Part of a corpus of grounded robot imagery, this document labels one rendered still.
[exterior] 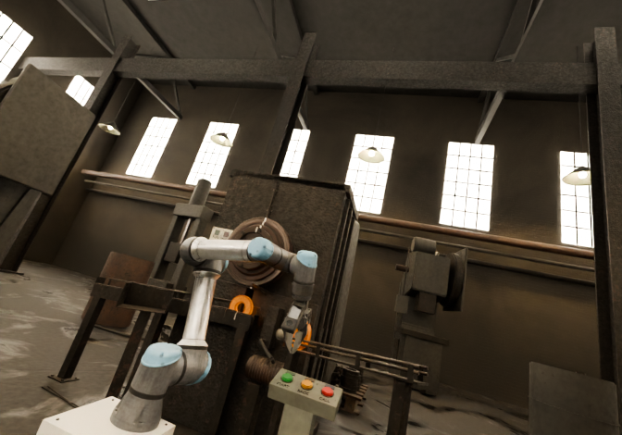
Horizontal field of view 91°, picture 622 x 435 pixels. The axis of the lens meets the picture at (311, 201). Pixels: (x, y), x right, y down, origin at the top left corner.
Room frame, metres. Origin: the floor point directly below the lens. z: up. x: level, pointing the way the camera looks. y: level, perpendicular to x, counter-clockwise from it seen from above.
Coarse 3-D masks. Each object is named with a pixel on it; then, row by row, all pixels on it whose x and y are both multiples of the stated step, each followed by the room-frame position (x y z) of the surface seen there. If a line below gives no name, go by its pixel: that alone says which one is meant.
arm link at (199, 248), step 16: (192, 240) 1.21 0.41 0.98; (208, 240) 1.19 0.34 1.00; (224, 240) 1.15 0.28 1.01; (256, 240) 1.02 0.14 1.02; (192, 256) 1.21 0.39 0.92; (208, 256) 1.17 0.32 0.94; (224, 256) 1.13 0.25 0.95; (240, 256) 1.09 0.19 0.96; (256, 256) 1.01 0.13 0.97; (272, 256) 1.05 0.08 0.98
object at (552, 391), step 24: (552, 384) 2.70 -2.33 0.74; (576, 384) 2.59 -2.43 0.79; (600, 384) 2.53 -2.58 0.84; (552, 408) 2.71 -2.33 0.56; (576, 408) 2.59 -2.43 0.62; (600, 408) 2.53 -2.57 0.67; (528, 432) 2.96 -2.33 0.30; (552, 432) 2.71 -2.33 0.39; (576, 432) 2.59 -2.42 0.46; (600, 432) 2.53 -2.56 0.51
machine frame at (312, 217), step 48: (240, 192) 2.34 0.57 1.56; (288, 192) 2.22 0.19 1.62; (336, 192) 2.10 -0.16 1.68; (336, 240) 2.14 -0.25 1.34; (192, 288) 2.31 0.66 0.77; (240, 288) 2.20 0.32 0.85; (288, 288) 2.15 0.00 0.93; (336, 288) 2.55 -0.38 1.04; (192, 384) 2.24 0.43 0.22; (240, 384) 2.14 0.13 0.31
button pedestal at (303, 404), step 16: (272, 384) 1.19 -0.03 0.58; (288, 384) 1.20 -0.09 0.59; (320, 384) 1.22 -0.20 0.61; (288, 400) 1.18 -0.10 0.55; (304, 400) 1.16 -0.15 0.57; (320, 400) 1.14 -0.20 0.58; (336, 400) 1.15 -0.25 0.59; (288, 416) 1.18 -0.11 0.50; (304, 416) 1.16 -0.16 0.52; (320, 416) 1.15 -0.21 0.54; (288, 432) 1.18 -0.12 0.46; (304, 432) 1.16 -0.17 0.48
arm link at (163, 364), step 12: (156, 348) 1.17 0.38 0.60; (168, 348) 1.20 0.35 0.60; (180, 348) 1.23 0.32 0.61; (144, 360) 1.16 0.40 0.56; (156, 360) 1.15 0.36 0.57; (168, 360) 1.16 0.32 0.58; (180, 360) 1.22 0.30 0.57; (144, 372) 1.15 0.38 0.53; (156, 372) 1.15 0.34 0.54; (168, 372) 1.17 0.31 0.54; (180, 372) 1.22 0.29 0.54; (132, 384) 1.16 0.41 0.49; (144, 384) 1.15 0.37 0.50; (156, 384) 1.16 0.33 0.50; (168, 384) 1.21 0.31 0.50
